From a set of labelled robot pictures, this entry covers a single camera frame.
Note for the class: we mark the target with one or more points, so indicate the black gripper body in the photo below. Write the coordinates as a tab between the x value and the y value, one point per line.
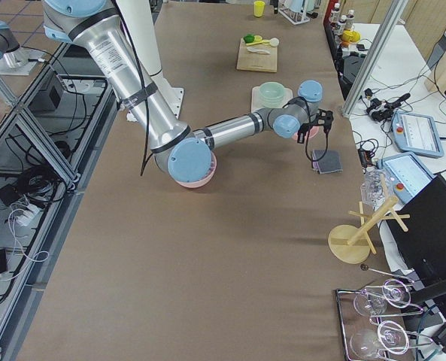
314	122

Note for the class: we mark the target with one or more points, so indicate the small pink bowl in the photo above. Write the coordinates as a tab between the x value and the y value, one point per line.
310	134

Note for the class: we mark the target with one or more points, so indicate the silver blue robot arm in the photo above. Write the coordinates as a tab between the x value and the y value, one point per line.
119	36

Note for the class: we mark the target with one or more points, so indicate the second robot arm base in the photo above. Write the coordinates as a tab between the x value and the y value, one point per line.
14	60

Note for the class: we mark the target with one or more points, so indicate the yellow measuring spoon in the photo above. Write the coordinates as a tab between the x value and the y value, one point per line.
273	42

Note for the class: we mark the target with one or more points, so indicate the white spoon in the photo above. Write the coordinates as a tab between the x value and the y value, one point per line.
258	51

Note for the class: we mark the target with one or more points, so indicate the stacked green bowls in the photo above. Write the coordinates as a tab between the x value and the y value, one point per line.
271	94

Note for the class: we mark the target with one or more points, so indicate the white plastic tray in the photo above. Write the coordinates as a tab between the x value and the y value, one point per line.
256	102

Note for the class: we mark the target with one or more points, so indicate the wooden cutting board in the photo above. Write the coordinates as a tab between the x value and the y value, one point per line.
257	62

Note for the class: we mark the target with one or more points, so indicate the blue teach pendant upper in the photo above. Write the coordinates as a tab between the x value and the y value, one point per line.
417	133

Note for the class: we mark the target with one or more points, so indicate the blue teach pendant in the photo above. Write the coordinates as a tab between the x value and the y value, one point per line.
408	175
417	133

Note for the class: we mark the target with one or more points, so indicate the blue teach pendant lower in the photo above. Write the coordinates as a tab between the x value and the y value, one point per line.
408	175

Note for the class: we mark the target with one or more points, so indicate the white rack stand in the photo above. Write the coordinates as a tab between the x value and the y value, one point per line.
295	11

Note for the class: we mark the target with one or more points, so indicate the green measuring cup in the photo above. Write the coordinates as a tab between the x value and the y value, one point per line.
249	38

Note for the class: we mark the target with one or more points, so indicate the yellow cup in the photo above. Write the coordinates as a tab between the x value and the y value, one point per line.
258	8

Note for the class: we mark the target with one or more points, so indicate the wooden cup tree stand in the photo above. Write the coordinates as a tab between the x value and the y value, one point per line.
352	244

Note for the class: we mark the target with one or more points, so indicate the black monitor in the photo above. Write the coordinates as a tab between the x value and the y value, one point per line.
423	246

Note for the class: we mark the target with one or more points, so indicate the wine glass upper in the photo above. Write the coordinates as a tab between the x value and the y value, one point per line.
374	300

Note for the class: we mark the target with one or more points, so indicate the wine glass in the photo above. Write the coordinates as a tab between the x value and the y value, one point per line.
374	300
384	343

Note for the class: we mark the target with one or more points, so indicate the metal glass rack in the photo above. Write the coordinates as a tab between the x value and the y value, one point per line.
371	319

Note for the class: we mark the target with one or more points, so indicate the wine glass lower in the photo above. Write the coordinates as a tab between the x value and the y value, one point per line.
384	343

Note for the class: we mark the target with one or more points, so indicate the aluminium frame post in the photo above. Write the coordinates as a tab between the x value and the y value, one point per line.
382	36

